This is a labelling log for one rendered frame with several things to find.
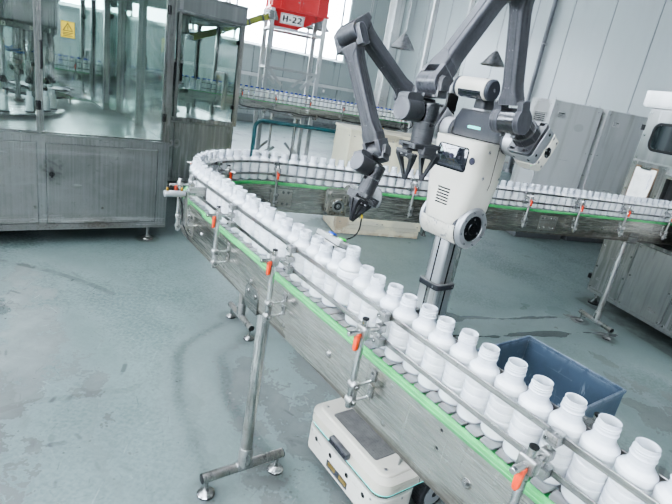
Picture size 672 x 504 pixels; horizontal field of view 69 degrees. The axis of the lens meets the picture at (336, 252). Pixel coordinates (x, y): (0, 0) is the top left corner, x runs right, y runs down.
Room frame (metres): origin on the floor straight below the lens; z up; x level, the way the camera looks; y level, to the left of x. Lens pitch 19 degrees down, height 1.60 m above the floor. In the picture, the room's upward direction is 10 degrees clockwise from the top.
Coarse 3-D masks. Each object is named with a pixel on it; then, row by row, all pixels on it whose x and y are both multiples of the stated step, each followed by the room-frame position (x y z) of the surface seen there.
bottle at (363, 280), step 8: (360, 272) 1.20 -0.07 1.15; (368, 272) 1.19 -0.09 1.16; (360, 280) 1.19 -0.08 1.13; (368, 280) 1.19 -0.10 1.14; (360, 288) 1.18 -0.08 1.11; (352, 296) 1.19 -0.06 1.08; (352, 304) 1.18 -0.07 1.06; (360, 304) 1.18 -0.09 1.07; (352, 312) 1.18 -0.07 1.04; (352, 320) 1.18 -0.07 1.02
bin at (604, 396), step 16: (528, 336) 1.43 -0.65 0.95; (512, 352) 1.39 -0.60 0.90; (528, 352) 1.42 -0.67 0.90; (544, 352) 1.38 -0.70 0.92; (560, 352) 1.35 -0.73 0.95; (528, 368) 1.41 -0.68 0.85; (544, 368) 1.37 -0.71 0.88; (560, 368) 1.33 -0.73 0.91; (576, 368) 1.30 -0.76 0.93; (528, 384) 1.40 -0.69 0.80; (560, 384) 1.32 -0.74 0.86; (576, 384) 1.29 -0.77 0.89; (592, 384) 1.26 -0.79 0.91; (608, 384) 1.23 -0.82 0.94; (560, 400) 1.31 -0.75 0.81; (592, 400) 1.24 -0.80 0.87; (608, 400) 1.13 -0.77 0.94; (592, 416) 1.10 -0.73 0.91
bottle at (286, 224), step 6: (282, 222) 1.52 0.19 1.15; (288, 222) 1.52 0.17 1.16; (282, 228) 1.52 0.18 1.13; (288, 228) 1.52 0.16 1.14; (282, 234) 1.51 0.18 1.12; (288, 234) 1.51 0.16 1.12; (276, 240) 1.52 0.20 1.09; (276, 246) 1.51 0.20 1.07; (282, 246) 1.50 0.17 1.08; (282, 252) 1.50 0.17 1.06; (282, 264) 1.51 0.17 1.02
